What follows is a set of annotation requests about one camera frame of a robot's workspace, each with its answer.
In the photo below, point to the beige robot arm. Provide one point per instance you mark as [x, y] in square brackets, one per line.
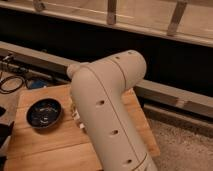
[96, 90]

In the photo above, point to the black object left edge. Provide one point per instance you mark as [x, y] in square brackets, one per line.
[5, 133]

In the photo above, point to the white plastic bottle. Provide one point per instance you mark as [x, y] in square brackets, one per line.
[76, 117]

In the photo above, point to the wooden board table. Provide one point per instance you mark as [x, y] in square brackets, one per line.
[61, 147]

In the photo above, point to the metal rail post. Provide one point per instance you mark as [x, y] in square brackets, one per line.
[111, 12]
[38, 5]

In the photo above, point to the dark ceramic bowl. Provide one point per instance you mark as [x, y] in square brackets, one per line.
[44, 113]

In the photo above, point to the metal rail post middle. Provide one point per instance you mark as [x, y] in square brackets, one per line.
[111, 12]

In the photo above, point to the blue object on floor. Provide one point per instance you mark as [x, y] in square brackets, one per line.
[37, 83]

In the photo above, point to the metal rail post left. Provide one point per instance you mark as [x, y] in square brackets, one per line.
[38, 5]

